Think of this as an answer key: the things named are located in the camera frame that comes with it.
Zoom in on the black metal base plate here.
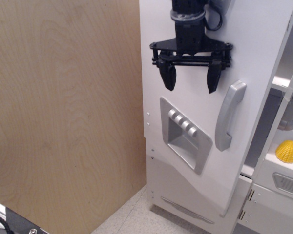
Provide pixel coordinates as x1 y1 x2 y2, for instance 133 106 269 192
0 204 49 234

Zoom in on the silver fridge door handle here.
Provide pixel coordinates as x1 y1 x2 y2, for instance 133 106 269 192
215 80 247 152

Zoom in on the white lower freezer door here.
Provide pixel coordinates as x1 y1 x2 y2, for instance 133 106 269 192
146 156 251 234

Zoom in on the light plywood board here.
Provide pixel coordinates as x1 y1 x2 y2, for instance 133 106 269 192
0 0 146 234

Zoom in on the yellow toy corn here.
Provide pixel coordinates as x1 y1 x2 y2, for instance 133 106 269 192
275 140 293 163

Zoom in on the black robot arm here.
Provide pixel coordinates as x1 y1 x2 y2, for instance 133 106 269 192
150 0 233 93

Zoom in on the white fridge door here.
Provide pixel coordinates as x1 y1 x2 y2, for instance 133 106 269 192
139 0 293 216

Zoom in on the white toy fridge cabinet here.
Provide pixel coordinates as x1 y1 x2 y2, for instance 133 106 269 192
140 0 293 234

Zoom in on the white toy oven unit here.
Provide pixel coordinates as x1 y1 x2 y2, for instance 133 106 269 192
234 130 293 234

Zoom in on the grey ice dispenser box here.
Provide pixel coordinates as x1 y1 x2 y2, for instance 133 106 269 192
160 97 213 175

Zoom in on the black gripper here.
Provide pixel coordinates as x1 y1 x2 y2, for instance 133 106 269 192
150 22 233 94

